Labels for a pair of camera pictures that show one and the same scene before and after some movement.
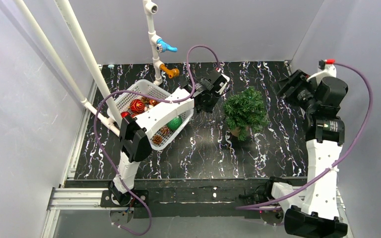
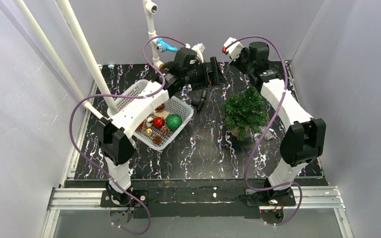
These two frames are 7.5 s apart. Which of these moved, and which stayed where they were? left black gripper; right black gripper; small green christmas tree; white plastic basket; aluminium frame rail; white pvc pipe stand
Moved: left black gripper; right black gripper
Stayed: white pvc pipe stand; aluminium frame rail; white plastic basket; small green christmas tree
